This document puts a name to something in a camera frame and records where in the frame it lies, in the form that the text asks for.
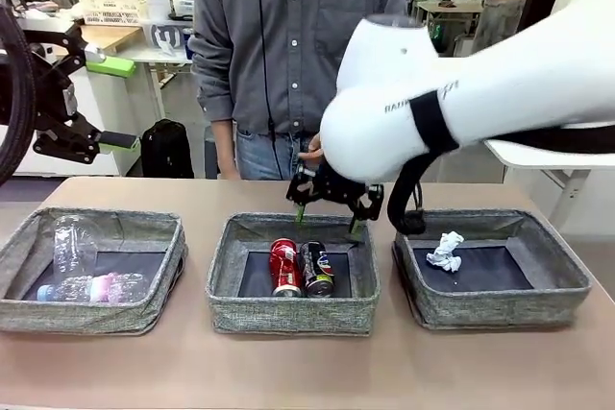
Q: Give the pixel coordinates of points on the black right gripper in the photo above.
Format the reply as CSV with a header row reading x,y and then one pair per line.
x,y
338,186

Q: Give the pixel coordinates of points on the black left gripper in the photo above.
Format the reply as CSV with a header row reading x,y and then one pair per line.
x,y
48,100

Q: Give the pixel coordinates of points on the crushed black soda can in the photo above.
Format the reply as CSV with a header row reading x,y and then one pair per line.
x,y
317,271

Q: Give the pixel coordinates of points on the crushed red soda can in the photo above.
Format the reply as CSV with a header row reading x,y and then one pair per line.
x,y
286,268

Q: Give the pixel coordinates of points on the white paper ball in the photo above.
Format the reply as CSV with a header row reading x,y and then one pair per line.
x,y
447,254

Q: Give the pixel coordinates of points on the clear crushed plastic bottle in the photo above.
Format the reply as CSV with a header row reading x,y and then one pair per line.
x,y
72,247

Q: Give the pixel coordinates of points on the plastic bottle with pink label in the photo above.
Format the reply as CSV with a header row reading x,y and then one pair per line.
x,y
96,287

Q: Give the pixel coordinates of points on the person's right forearm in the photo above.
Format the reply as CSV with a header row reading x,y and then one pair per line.
x,y
225,141

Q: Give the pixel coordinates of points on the person's left hand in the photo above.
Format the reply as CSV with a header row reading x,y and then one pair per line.
x,y
313,151

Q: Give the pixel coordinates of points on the person's right hand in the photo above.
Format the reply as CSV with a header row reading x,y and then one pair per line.
x,y
229,173

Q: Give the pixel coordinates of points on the white background desk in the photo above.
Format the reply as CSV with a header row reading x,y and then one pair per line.
x,y
154,57

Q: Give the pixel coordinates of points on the black backpack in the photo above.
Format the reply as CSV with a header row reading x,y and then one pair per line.
x,y
165,151

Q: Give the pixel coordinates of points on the wooden top work table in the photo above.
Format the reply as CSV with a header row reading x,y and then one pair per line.
x,y
120,35

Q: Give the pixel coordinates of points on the white box with dark logo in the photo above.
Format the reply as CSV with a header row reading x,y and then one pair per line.
x,y
165,36

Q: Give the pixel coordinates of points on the person's blue jeans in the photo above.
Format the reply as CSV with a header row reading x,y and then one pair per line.
x,y
259,155

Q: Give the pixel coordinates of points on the blue drink can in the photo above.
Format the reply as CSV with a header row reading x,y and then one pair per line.
x,y
189,44

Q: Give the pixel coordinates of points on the white slotted plastic crate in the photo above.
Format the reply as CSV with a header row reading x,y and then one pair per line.
x,y
113,6

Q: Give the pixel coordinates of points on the white plastic tub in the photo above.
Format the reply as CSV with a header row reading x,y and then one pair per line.
x,y
158,7

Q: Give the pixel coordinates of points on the grey plastic stool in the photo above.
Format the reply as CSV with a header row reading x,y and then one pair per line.
x,y
212,151

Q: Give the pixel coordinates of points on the white lidded storage box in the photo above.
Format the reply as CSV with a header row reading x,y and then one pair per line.
x,y
182,7

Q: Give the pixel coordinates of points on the grey fabric basket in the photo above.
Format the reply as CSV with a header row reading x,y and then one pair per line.
x,y
293,316
96,321
495,309

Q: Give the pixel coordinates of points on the person's grey button shirt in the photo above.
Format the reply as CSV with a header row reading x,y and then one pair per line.
x,y
288,35

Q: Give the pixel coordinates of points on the background white lab table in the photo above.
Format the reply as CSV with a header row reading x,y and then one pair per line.
x,y
447,4

